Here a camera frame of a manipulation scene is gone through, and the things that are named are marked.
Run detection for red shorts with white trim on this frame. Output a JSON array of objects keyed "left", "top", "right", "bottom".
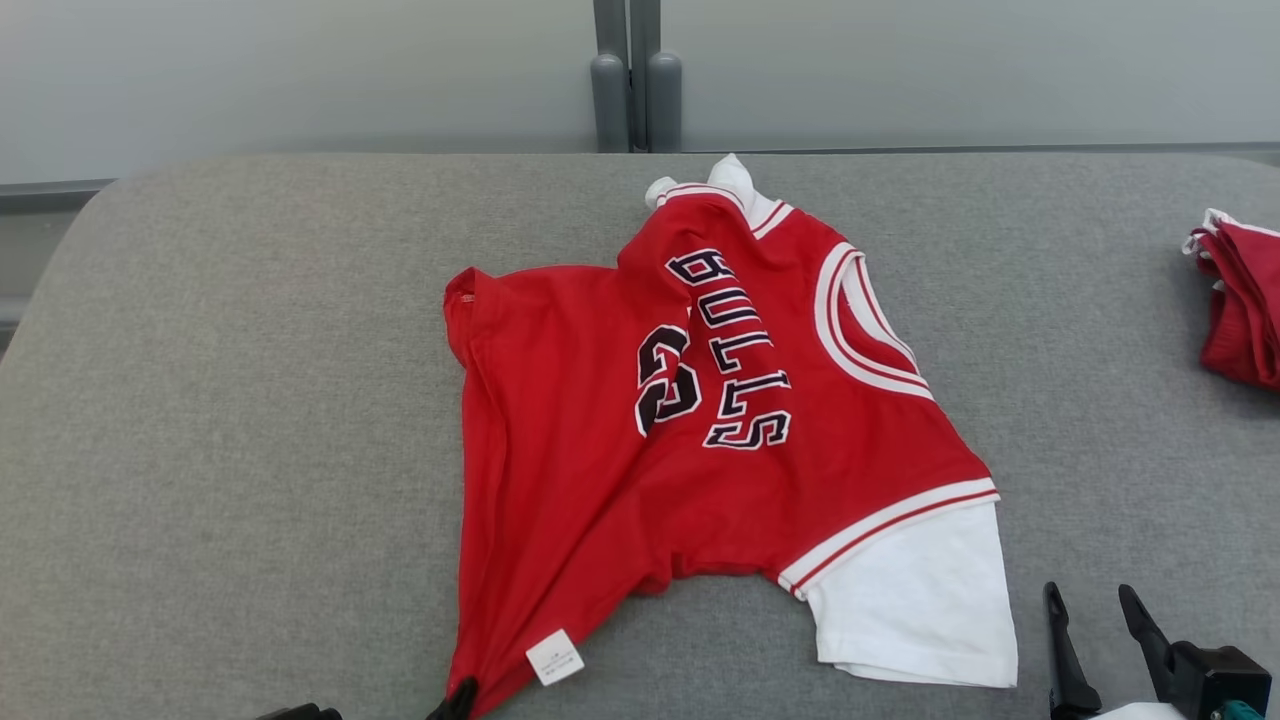
[{"left": 1182, "top": 208, "right": 1280, "bottom": 391}]

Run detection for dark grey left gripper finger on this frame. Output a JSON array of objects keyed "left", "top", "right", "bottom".
[{"left": 425, "top": 677, "right": 479, "bottom": 720}]

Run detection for red Bulls basketball jersey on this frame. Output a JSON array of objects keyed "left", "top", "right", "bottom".
[{"left": 443, "top": 153, "right": 1019, "bottom": 719}]

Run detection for grey partition post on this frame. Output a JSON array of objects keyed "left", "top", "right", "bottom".
[
  {"left": 630, "top": 0, "right": 684, "bottom": 154},
  {"left": 590, "top": 0, "right": 631, "bottom": 154}
]

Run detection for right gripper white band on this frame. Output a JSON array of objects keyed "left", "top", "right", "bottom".
[{"left": 1044, "top": 583, "right": 1191, "bottom": 720}]

